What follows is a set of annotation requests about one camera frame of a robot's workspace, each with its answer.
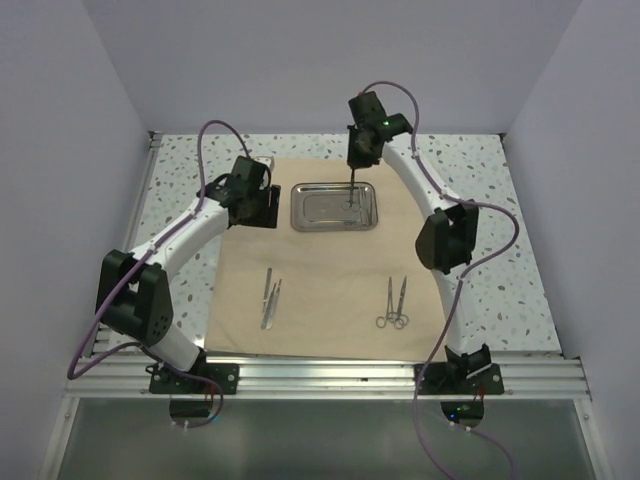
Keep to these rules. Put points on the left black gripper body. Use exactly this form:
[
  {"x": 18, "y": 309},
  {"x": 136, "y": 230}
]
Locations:
[{"x": 258, "y": 212}]

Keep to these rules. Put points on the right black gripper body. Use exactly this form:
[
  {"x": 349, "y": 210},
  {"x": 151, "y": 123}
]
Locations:
[{"x": 357, "y": 155}]

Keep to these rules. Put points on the steel clamp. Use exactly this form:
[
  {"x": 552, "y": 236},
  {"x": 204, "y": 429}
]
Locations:
[{"x": 350, "y": 206}]

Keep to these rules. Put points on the stainless steel instrument tray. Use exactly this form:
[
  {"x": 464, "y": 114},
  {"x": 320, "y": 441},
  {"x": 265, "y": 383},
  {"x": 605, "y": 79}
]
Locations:
[{"x": 315, "y": 207}]

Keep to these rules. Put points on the steel scalpel handle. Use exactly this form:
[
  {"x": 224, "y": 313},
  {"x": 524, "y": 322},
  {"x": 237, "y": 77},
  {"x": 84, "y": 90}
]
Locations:
[{"x": 267, "y": 288}]

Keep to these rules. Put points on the beige cloth wrap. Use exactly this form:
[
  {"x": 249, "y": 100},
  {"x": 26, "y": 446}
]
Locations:
[{"x": 334, "y": 284}]

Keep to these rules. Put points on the steel tweezers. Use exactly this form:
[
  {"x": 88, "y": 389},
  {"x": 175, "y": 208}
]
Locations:
[{"x": 272, "y": 300}]

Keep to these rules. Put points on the steel forceps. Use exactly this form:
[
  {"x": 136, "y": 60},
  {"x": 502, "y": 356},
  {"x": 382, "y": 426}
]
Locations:
[{"x": 388, "y": 317}]

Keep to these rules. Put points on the steel surgical scissors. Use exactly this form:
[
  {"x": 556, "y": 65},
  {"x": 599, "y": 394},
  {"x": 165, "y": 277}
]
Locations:
[{"x": 400, "y": 319}]

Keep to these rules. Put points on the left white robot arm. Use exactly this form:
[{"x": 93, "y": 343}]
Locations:
[{"x": 134, "y": 297}]

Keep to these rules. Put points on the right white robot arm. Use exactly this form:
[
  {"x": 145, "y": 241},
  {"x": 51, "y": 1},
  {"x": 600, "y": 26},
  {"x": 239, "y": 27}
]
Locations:
[{"x": 444, "y": 245}]

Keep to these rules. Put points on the left side aluminium rail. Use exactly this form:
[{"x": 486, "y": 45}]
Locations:
[{"x": 101, "y": 339}]

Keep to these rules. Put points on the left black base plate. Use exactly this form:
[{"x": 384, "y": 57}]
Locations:
[{"x": 203, "y": 378}]

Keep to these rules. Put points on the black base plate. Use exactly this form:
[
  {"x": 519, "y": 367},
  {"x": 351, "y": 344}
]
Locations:
[
  {"x": 440, "y": 379},
  {"x": 203, "y": 378}
]

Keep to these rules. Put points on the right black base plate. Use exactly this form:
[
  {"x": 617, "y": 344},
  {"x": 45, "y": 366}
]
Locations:
[{"x": 440, "y": 379}]

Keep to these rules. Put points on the aluminium extrusion rail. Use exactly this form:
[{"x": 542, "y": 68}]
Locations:
[{"x": 524, "y": 377}]

